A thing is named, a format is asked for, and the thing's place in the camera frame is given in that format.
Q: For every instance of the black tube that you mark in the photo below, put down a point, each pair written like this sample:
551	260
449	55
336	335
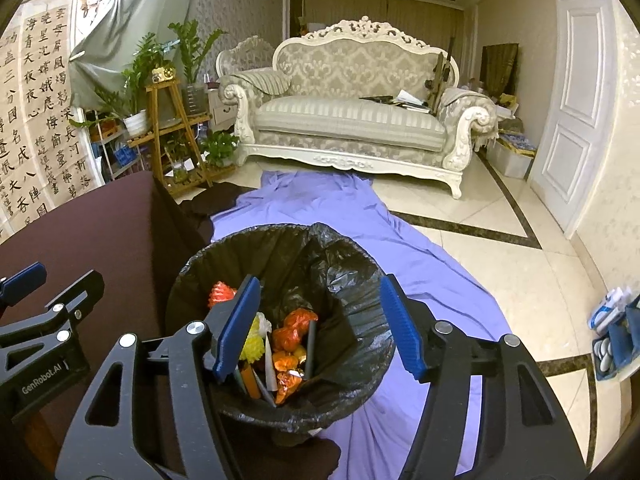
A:
310	350

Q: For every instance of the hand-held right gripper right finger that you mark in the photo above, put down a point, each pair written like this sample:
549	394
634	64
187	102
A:
402	330

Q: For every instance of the white sachet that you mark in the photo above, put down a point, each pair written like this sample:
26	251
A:
271	367

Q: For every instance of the yellow foam fruit net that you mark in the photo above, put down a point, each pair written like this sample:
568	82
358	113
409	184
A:
252	347

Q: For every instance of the dark framed panel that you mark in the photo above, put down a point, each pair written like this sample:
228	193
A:
500	70

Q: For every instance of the small patterned pot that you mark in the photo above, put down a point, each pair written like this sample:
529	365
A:
163	74

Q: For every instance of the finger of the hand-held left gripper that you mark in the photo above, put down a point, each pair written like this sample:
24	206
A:
25	277
80	290

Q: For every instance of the white storage box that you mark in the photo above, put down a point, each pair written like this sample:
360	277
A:
510	160

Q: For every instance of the broad leaf potted plant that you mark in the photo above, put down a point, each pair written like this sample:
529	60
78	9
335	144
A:
105	105

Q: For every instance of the ornate white sofa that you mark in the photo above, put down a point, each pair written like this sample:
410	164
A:
350	120

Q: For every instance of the white flower pot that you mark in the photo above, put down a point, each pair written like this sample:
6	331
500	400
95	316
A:
135	122

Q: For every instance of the ornate white armchair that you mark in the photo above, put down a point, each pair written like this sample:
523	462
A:
250	50

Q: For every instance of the bin with black liner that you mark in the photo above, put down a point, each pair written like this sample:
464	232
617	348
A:
340	300

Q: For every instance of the tall glossy leaf plant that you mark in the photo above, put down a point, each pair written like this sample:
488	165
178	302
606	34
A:
192	50

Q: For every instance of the calligraphy paper sheet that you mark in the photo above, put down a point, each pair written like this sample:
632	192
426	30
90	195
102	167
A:
20	150
57	100

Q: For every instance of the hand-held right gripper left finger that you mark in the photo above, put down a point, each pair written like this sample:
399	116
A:
237	330

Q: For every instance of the low green plant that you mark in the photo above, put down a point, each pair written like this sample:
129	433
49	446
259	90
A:
220	145

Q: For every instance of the red foam fruit net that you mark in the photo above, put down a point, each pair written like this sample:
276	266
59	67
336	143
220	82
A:
222	294

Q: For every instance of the white door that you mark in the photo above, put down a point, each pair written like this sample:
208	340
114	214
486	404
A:
575	110

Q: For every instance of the red plastic bag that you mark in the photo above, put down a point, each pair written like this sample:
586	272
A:
292	332

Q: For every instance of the small orange wrapper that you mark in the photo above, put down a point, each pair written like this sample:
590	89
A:
249	377

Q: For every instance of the purple cloth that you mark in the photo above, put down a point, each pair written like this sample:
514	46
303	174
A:
400	240

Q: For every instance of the blue crate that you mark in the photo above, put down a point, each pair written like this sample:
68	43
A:
125	156

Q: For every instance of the papers and books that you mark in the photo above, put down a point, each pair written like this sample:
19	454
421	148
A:
407	97

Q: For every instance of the grey flower pot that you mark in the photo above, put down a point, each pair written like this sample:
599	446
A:
193	100

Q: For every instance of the dark toy rifle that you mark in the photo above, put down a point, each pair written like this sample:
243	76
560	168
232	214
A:
440	75

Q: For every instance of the metal shelf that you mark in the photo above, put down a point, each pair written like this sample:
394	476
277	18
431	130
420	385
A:
102	150

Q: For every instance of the grey curtain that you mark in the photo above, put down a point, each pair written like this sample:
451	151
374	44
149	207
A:
115	35

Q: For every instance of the light blue sachet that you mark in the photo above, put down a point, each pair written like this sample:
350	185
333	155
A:
265	394

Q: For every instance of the fern plant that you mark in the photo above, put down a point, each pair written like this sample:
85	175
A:
145	60

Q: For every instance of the wooden plant stand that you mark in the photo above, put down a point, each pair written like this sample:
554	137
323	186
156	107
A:
162	85

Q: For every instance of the small brown glass bottle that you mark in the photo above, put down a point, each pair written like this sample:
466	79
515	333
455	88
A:
300	356

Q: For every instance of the orange plastic bag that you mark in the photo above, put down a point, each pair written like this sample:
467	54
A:
287	382

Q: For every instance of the striped cushion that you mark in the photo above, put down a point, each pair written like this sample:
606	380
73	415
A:
265	82

